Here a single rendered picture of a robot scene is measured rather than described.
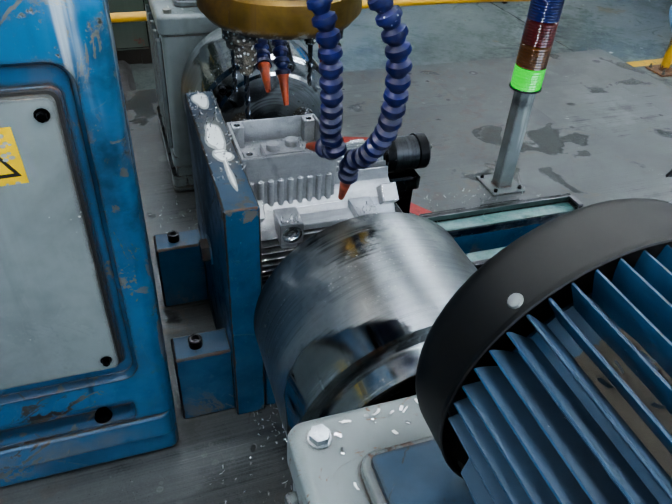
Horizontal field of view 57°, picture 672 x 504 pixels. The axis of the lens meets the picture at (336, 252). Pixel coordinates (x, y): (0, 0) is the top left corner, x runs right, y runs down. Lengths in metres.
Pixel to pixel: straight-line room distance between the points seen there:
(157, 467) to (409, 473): 0.51
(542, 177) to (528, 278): 1.22
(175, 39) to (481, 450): 1.00
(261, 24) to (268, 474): 0.54
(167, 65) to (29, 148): 0.66
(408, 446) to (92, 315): 0.38
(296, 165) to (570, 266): 0.53
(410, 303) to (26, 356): 0.40
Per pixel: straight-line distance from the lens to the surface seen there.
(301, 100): 1.02
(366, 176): 0.82
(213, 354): 0.81
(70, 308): 0.67
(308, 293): 0.57
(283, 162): 0.76
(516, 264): 0.29
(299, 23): 0.65
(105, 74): 0.55
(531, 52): 1.28
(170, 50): 1.19
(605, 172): 1.59
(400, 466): 0.41
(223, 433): 0.88
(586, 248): 0.29
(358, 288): 0.55
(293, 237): 0.77
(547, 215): 1.14
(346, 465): 0.42
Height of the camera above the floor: 1.52
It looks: 38 degrees down
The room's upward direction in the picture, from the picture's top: 4 degrees clockwise
